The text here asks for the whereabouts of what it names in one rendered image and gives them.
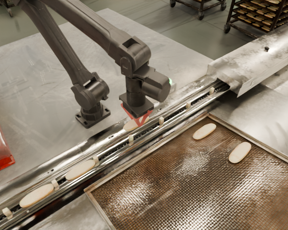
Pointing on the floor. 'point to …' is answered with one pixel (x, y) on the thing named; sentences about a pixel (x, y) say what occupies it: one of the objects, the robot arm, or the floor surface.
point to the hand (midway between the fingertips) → (136, 120)
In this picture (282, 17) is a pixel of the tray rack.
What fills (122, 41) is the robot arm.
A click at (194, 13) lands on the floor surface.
